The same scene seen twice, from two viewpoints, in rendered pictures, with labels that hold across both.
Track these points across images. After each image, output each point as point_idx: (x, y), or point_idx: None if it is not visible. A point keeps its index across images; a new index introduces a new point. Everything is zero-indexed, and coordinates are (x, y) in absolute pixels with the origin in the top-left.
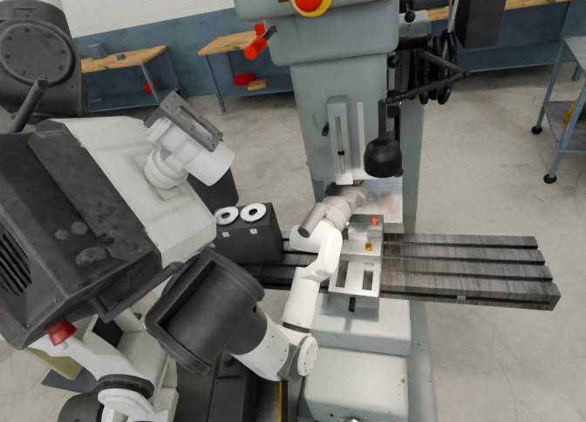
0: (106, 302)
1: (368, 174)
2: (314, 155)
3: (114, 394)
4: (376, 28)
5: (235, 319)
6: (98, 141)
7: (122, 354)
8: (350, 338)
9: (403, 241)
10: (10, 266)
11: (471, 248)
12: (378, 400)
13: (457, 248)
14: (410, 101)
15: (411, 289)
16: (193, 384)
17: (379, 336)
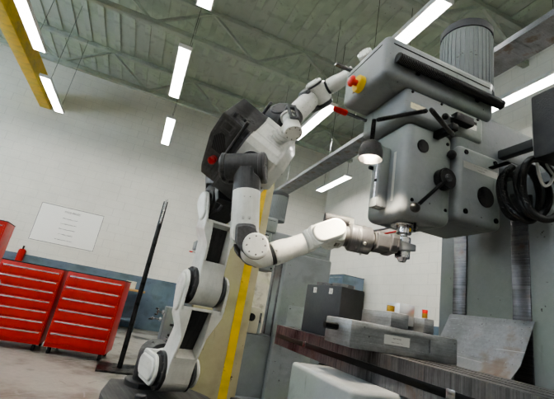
0: None
1: (358, 159)
2: (370, 196)
3: (185, 270)
4: (397, 105)
5: (245, 159)
6: (271, 124)
7: (208, 248)
8: (312, 387)
9: (457, 367)
10: None
11: (532, 387)
12: None
13: (513, 382)
14: (538, 245)
15: (402, 368)
16: None
17: (330, 382)
